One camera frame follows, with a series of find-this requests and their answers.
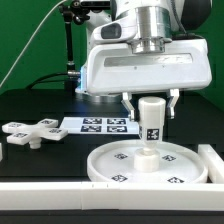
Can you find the white round table top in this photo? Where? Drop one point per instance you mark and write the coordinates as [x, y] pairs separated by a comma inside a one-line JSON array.
[[127, 161]]

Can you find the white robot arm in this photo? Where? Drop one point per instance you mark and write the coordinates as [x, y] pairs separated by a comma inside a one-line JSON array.
[[143, 46]]

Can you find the white marker sheet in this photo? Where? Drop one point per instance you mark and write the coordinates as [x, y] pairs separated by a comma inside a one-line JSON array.
[[99, 125]]

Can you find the white cross-shaped table base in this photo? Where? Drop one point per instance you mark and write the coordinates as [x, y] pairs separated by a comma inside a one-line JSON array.
[[21, 134]]

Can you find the white front fence rail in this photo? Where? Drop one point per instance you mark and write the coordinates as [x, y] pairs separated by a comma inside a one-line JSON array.
[[119, 196]]

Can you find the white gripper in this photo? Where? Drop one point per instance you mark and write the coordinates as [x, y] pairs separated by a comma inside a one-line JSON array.
[[114, 68]]

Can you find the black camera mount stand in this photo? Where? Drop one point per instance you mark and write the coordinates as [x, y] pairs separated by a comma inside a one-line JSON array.
[[77, 11]]

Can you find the white right fence block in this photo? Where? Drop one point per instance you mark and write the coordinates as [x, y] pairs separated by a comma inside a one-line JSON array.
[[214, 163]]

